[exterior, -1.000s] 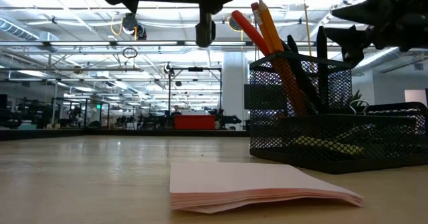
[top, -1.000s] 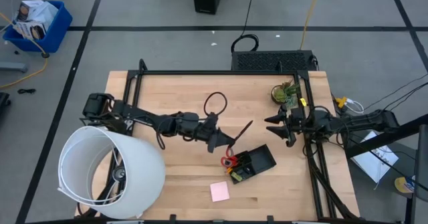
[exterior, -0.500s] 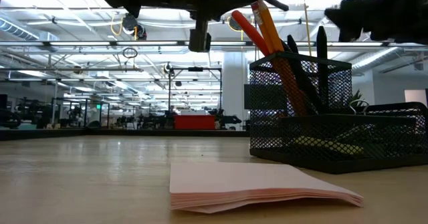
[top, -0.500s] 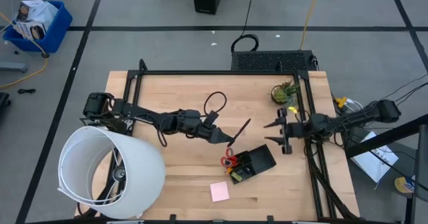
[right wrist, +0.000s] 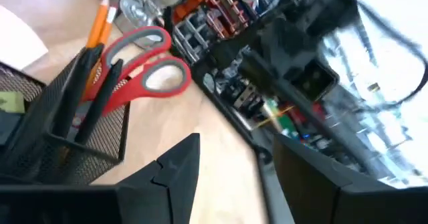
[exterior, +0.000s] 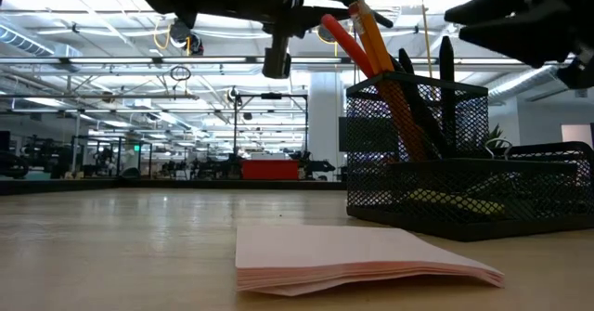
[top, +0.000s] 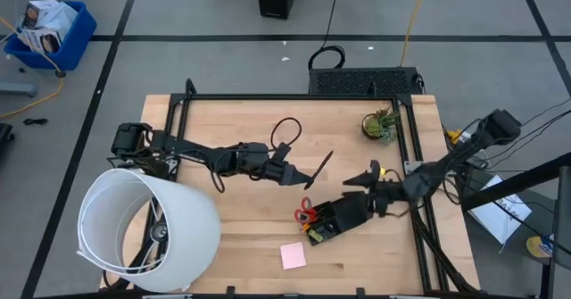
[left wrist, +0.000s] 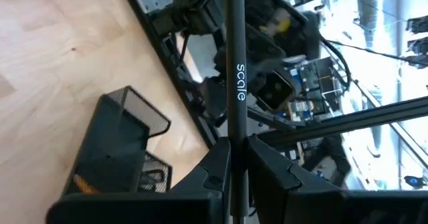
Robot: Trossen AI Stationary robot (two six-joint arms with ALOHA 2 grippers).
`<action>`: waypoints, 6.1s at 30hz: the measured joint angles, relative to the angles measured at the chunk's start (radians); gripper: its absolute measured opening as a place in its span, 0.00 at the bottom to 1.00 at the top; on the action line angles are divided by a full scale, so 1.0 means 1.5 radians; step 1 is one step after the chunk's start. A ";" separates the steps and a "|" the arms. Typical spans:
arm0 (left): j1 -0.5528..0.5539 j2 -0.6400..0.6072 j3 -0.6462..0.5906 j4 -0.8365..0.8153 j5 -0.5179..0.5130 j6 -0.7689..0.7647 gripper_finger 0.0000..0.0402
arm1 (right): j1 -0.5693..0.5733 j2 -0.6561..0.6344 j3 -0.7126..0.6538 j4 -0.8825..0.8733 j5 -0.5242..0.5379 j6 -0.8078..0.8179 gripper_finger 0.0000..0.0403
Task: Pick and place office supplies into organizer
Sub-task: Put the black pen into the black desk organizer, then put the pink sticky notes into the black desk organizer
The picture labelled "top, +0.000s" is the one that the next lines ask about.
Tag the black binder clip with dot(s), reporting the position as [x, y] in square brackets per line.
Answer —
[329, 228]

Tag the black caster base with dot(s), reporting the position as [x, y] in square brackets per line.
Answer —
[4, 136]

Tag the black lamp socket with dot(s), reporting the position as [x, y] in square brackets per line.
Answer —
[159, 232]

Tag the small black floor item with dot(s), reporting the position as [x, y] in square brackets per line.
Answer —
[35, 122]

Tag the white lamp shade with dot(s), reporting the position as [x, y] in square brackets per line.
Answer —
[194, 227]

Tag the black aluminium table frame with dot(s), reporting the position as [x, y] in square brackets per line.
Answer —
[290, 97]

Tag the white printed carton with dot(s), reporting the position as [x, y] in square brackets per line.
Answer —
[38, 40]
[53, 15]

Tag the black floor puck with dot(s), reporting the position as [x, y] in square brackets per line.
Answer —
[60, 72]

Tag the black diagonal bar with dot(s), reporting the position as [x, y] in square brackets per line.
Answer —
[513, 185]

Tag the black vented case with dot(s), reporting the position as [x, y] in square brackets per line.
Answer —
[357, 81]

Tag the blue plastic bin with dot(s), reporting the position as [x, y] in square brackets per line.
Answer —
[76, 44]

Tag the black pen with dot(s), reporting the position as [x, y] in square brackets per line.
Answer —
[321, 167]

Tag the white paper sheet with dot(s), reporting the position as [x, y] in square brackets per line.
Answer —
[499, 218]

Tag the grey mounting plate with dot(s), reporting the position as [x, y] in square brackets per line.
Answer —
[411, 167]

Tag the potted succulent plant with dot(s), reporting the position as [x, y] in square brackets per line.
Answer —
[379, 126]

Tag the yellow plug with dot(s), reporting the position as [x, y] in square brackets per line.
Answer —
[454, 135]

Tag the black mesh desk organizer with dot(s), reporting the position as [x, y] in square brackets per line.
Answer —
[339, 228]

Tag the grey metal foot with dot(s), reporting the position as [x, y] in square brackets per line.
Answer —
[18, 89]

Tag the black table clamp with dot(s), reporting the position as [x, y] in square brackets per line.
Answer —
[230, 292]
[360, 293]

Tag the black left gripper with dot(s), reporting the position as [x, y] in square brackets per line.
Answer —
[274, 167]

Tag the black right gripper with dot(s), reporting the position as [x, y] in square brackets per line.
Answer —
[390, 192]

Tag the grey vertical post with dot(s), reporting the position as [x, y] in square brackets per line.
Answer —
[563, 227]

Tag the orange pencil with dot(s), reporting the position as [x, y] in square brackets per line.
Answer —
[308, 227]

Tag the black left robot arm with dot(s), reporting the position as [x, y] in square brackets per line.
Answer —
[192, 149]

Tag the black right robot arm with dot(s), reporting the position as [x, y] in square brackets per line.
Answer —
[446, 169]

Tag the pink sticky note pad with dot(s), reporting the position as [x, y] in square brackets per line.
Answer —
[293, 255]

